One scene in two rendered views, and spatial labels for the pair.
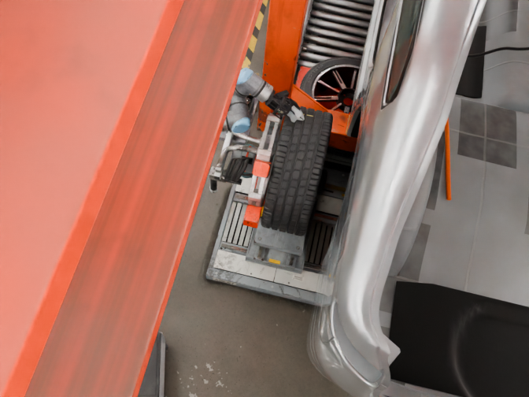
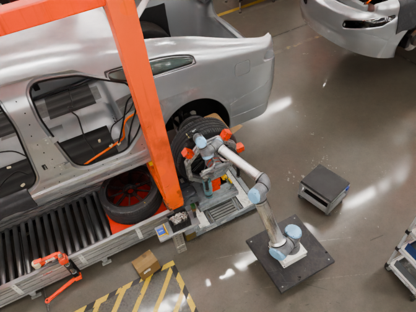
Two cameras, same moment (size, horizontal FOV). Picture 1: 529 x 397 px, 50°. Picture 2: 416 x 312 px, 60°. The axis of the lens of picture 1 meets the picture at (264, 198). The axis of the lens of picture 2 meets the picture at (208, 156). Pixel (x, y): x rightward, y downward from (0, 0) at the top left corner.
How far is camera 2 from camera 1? 3.30 m
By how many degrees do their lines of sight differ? 58
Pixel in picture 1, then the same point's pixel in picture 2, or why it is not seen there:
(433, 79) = (181, 42)
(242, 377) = (279, 168)
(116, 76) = not seen: outside the picture
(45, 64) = not seen: outside the picture
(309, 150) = (204, 122)
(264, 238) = (225, 186)
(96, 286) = not seen: outside the picture
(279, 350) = (258, 164)
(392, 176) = (221, 44)
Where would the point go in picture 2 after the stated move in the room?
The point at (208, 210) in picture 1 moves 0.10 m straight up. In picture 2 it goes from (228, 231) to (228, 226)
